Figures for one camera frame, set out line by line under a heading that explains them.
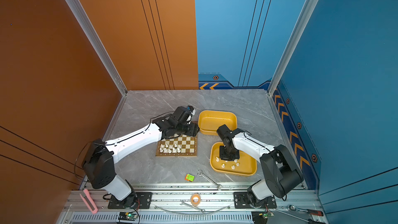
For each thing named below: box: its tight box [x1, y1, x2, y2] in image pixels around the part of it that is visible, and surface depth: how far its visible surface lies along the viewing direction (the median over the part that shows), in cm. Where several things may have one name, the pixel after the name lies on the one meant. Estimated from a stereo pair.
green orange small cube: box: [184, 173, 195, 182], surface depth 80 cm
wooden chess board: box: [155, 120, 199, 157], surface depth 89 cm
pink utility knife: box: [79, 188, 99, 215], surface depth 74 cm
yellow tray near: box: [209, 142, 258, 177], surface depth 84 cm
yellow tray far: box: [197, 109, 238, 136], surface depth 104 cm
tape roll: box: [190, 193, 202, 207], surface depth 76 cm
